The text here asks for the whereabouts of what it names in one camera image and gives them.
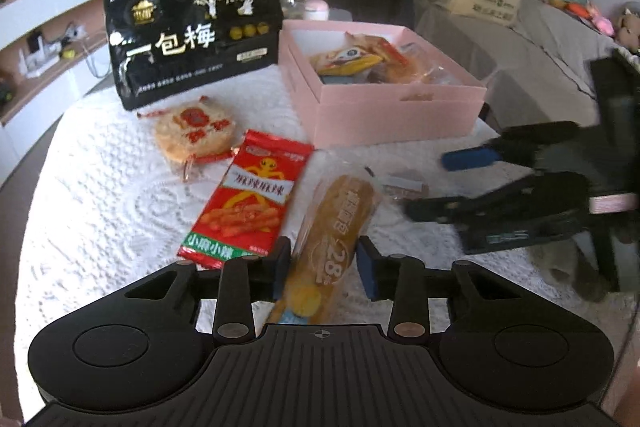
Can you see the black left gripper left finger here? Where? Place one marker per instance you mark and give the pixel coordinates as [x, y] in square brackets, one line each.
[247, 280]

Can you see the grey covered sofa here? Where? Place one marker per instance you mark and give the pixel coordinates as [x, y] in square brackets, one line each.
[534, 71]

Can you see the clear round bread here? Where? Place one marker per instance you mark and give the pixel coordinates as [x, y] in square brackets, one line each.
[418, 67]

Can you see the round rice cracker packet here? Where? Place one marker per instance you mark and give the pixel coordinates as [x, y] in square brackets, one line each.
[193, 134]

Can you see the small brown chocolate packet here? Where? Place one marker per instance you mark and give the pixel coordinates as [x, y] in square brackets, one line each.
[403, 184]

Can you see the pink cardboard box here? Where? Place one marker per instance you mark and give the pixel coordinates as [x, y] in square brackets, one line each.
[374, 113]

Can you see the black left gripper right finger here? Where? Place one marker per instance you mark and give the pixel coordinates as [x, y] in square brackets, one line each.
[400, 280]

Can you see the white wall shelf unit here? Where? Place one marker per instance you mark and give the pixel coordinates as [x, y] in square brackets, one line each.
[29, 107]

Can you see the white charger with cables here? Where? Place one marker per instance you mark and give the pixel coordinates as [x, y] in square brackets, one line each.
[42, 54]

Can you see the large black plum snack bag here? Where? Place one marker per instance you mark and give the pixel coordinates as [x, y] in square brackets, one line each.
[159, 48]

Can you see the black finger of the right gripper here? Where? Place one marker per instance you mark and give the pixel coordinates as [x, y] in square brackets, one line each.
[446, 209]

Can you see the red spicy strips packet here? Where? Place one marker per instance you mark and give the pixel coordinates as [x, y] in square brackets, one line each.
[246, 212]

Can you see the yellow panda snack bag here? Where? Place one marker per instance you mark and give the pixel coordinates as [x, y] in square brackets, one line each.
[361, 54]

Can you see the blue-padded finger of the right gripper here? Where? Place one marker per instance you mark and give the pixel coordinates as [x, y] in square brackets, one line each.
[470, 158]

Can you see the clear bread loaf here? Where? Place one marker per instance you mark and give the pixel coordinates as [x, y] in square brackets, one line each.
[343, 204]

